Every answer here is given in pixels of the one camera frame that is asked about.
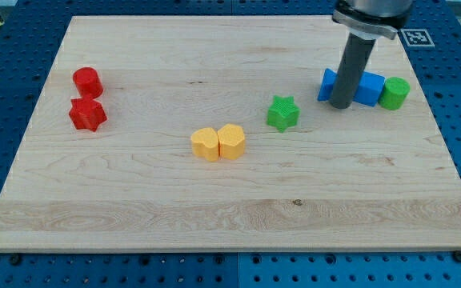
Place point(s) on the yellow hexagon block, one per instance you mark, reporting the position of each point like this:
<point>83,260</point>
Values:
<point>232,141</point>

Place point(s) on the wooden board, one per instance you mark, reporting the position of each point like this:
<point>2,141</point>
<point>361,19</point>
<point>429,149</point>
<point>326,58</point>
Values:
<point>361,179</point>

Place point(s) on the fiducial marker tag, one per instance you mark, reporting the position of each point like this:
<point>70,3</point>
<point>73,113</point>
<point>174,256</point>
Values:
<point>417,38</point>

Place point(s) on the blue crescent block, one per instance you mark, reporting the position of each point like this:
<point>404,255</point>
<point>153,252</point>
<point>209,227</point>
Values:
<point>327,84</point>

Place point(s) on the green star block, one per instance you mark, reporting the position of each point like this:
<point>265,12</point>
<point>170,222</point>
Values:
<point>283,113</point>

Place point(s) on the yellow heart block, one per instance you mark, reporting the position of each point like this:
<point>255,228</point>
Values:
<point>205,144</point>

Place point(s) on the red cylinder block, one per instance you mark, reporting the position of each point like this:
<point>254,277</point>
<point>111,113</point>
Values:
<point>87,82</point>

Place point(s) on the green cylinder block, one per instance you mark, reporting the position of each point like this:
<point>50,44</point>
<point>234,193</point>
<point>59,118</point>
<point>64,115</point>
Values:
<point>394,93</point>

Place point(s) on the red star block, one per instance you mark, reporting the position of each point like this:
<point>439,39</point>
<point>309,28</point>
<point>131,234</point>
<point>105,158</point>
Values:
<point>87,114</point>

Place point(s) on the blue cube block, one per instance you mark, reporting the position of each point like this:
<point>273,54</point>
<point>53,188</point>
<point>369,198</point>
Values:
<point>369,89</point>

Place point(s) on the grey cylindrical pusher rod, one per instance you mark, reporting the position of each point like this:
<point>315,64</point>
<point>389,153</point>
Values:
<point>351,67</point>

